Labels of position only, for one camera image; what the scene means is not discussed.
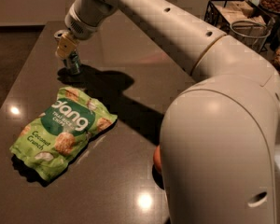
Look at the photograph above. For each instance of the red apple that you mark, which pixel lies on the red apple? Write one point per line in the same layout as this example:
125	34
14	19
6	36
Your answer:
157	159

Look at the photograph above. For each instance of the green rice chip bag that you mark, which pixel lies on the green rice chip bag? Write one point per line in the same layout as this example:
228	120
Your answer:
51	141

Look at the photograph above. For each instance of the clear glass jar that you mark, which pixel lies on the clear glass jar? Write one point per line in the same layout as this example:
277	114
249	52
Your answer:
250	33

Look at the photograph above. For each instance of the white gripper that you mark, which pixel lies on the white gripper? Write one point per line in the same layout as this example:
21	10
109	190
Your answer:
79	27

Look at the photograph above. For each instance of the black wire basket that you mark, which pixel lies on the black wire basket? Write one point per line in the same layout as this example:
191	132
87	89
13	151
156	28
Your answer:
226	14

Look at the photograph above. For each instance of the silver redbull can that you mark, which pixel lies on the silver redbull can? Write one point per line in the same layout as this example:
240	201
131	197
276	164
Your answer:
72	63

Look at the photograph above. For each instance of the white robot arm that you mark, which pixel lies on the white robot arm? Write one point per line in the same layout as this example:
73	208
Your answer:
217	136

